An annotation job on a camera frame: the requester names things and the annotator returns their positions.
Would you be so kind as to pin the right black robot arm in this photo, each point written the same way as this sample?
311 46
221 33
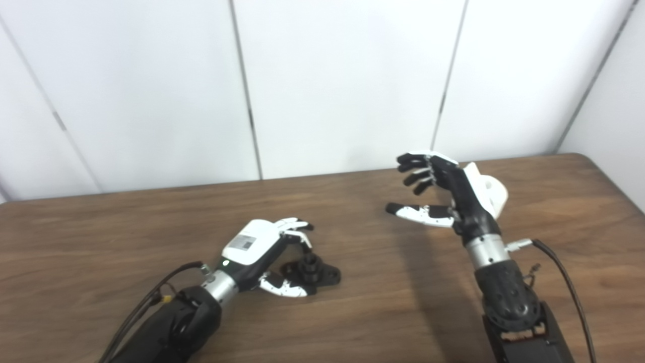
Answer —
506 292

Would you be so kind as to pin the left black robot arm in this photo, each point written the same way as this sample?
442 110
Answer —
176 322

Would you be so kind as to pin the black holder with flange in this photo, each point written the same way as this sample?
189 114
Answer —
322 275

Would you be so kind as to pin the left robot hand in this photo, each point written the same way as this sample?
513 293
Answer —
252 244

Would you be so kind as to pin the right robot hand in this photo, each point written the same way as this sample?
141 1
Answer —
466 201

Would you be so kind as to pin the round white piece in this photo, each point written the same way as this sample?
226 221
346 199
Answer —
499 196

